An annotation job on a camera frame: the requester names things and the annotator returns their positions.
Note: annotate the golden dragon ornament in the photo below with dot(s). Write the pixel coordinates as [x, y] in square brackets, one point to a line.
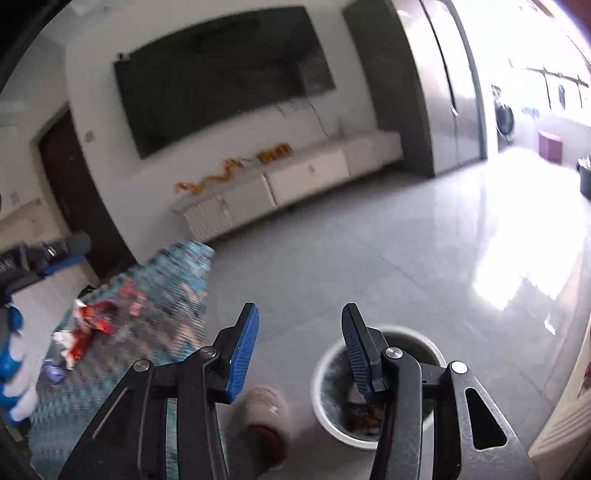
[217, 175]

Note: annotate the washing machine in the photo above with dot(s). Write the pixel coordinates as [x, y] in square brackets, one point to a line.
[504, 120]

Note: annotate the dark brown door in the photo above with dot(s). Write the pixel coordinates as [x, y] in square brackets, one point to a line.
[78, 198]

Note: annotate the large red snack wrapper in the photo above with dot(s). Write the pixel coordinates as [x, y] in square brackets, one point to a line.
[92, 323]

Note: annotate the white round bin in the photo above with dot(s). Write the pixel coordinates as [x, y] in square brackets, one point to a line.
[323, 392]

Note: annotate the grey steel refrigerator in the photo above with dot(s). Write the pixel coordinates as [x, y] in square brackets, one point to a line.
[434, 92]

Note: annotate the hanging clothes rack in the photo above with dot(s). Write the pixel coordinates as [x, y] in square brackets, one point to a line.
[554, 87]

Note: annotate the white wall cabinet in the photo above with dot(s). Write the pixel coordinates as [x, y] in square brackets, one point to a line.
[46, 290]

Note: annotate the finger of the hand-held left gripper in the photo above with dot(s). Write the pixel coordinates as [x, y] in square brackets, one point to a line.
[62, 265]
[77, 242]

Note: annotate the golden tiger ornament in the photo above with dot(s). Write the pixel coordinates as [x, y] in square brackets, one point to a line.
[275, 153]

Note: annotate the beige sofa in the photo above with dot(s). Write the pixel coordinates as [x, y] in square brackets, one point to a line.
[568, 415]

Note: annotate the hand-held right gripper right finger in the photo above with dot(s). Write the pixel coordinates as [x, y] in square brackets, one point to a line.
[355, 353]

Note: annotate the beige slipper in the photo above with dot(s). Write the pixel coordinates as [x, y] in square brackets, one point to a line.
[265, 415]

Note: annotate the black wall television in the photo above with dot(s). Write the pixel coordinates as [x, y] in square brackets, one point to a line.
[221, 83]

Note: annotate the white television cabinet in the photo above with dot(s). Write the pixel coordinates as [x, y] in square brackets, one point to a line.
[295, 177]

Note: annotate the purple wrapper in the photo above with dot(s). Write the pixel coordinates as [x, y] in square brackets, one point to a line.
[54, 371]

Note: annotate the teal zigzag blanket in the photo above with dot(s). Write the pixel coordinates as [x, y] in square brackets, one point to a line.
[161, 295]

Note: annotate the blue white patterned clothing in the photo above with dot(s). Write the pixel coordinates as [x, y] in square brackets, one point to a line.
[14, 364]

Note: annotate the purple storage box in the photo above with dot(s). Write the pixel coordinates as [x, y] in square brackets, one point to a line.
[550, 146]

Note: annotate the small red snack wrapper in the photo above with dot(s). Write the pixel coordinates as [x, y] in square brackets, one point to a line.
[131, 300]

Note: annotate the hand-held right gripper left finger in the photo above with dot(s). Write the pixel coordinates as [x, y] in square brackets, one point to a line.
[242, 353]

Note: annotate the orange wrappers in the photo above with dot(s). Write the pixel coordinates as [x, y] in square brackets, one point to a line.
[364, 415]

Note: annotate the white wrapper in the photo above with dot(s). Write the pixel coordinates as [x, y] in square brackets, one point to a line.
[62, 341]

